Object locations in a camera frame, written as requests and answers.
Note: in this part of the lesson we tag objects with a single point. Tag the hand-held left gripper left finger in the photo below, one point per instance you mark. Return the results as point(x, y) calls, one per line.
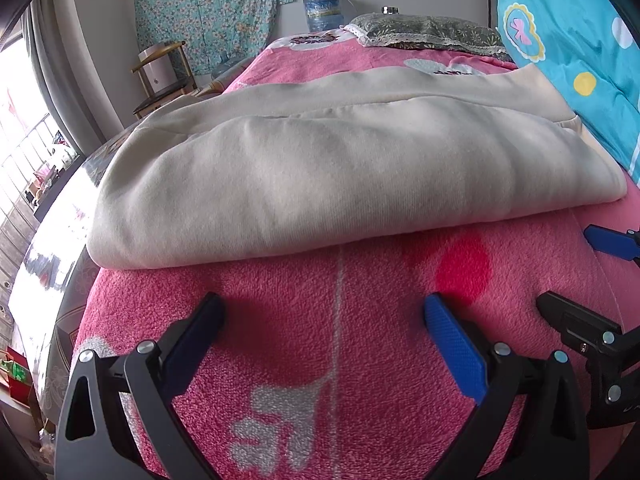
point(192, 345)

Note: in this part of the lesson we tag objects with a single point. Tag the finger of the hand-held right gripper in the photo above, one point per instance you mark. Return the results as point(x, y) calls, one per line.
point(575, 317)
point(607, 242)

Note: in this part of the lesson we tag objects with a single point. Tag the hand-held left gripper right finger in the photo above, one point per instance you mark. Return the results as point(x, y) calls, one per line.
point(457, 347)

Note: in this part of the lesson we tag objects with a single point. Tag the cream zip jacket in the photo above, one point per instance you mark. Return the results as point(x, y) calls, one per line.
point(325, 180)

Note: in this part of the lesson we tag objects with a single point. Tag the pink fleece blanket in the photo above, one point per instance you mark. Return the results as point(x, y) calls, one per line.
point(300, 320)

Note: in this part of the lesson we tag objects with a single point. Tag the red green carton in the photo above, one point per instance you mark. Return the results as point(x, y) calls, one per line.
point(15, 375)

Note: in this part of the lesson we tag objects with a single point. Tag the blue cartoon quilt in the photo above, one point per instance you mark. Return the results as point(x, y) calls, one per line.
point(575, 35)

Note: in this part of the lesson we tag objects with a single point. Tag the wooden chair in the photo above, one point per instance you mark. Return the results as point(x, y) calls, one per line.
point(155, 100)

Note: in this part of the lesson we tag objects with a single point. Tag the balcony railing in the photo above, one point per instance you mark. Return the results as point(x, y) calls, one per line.
point(30, 150)

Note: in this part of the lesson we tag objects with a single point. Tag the white box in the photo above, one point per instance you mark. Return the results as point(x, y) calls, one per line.
point(157, 72)

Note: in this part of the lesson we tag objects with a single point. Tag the grey floral pillow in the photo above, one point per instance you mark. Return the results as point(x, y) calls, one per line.
point(430, 32)

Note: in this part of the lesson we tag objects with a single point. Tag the grey curtain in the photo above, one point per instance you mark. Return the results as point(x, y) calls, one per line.
point(65, 75)

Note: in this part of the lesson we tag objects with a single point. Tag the teal floral hanging cloth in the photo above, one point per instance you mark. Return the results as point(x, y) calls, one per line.
point(210, 10)

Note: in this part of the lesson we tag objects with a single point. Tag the blue water jug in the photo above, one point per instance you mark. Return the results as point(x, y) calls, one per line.
point(322, 12)

